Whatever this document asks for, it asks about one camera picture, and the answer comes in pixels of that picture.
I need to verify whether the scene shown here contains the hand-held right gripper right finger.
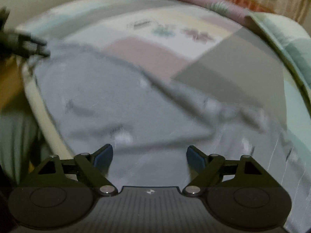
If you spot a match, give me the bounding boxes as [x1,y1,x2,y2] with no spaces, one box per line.
[182,146,264,197]

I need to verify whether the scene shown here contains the large checked pillow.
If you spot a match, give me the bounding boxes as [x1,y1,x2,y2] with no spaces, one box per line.
[245,12,311,97]

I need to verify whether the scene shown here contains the purple floral quilt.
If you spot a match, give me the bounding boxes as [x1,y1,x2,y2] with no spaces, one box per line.
[107,0,255,30]

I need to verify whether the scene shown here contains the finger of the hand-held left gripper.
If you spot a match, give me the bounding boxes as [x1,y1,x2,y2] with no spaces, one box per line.
[23,44,51,58]
[17,30,48,46]

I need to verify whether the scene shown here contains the bed with patchwork sheet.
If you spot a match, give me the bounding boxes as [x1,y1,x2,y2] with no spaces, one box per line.
[15,0,311,233]

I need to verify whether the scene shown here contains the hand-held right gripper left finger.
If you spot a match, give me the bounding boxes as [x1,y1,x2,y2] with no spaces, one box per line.
[36,144,118,197]

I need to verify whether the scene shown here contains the person's green clothing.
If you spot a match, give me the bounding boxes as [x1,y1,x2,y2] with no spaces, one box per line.
[0,107,50,187]

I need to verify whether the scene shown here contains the grey printed pajama pants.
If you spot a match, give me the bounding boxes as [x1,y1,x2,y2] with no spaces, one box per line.
[31,40,311,233]

